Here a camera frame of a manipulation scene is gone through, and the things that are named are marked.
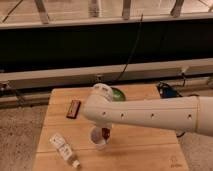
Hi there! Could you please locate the black floor cable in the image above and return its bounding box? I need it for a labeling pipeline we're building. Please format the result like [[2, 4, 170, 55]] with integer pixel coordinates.
[[156, 81, 201, 139]]

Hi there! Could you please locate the small white bottle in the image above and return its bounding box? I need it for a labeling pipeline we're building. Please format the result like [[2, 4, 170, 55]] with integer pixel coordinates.
[[49, 133, 80, 168]]

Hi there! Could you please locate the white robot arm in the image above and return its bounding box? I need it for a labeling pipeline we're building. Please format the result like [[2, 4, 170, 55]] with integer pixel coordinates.
[[83, 83, 213, 136]]

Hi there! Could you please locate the blue power adapter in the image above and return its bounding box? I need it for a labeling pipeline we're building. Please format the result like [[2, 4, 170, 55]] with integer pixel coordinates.
[[162, 90, 179, 98]]

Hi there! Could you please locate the green bowl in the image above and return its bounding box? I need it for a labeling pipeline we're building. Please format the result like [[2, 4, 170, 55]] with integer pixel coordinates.
[[112, 87, 126, 101]]

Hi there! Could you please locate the wooden board table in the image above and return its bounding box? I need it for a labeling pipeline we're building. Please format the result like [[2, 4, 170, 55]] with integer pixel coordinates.
[[33, 88, 189, 171]]

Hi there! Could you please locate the black hanging cable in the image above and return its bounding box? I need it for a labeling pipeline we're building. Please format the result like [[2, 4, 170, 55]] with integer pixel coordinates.
[[114, 12, 145, 83]]

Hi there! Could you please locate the brown chocolate bar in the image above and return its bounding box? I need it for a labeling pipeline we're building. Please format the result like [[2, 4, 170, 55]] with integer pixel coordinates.
[[66, 100, 81, 119]]

